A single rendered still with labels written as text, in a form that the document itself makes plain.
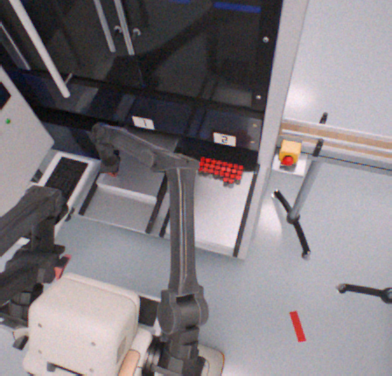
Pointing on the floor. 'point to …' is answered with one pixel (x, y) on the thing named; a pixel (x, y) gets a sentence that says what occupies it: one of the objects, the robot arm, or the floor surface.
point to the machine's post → (281, 76)
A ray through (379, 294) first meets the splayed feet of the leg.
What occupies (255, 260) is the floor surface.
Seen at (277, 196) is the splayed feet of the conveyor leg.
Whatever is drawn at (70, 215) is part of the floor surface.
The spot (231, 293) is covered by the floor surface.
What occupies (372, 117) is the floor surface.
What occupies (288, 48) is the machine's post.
